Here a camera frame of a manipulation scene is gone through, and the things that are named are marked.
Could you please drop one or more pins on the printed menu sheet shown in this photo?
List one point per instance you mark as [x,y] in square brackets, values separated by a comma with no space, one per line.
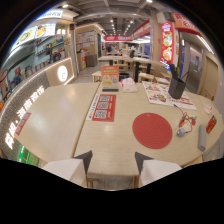
[166,95]

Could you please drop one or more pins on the black chopstick holder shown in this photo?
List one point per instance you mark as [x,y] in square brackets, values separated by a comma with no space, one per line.
[176,87]

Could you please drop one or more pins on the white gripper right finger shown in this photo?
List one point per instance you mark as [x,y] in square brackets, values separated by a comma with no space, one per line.
[156,170]

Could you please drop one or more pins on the red card packet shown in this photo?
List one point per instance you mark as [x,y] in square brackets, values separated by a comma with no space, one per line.
[211,124]

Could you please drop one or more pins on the grey cylinder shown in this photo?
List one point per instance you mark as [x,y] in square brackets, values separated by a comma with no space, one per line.
[202,137]

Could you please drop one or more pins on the small red table sticker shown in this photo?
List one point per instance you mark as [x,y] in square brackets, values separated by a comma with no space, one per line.
[22,123]

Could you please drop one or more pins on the round red mat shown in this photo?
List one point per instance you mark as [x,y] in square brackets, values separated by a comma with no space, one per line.
[152,130]

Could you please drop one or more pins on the small pink packet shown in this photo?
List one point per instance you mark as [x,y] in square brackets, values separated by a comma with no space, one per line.
[208,108]

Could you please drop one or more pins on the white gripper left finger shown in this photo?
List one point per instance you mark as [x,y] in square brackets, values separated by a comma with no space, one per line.
[68,168]

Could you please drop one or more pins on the red hanging poster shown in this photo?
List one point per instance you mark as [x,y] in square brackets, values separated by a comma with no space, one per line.
[167,42]

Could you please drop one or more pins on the red QR code sticker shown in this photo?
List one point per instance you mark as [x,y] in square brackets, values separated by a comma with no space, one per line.
[101,107]

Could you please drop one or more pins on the wooden stool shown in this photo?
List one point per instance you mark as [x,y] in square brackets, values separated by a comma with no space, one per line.
[96,76]

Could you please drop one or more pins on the tissue packet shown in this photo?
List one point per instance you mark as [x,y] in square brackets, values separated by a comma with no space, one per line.
[128,85]

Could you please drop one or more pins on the orange table sign stand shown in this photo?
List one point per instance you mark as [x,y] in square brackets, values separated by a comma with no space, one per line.
[110,78]

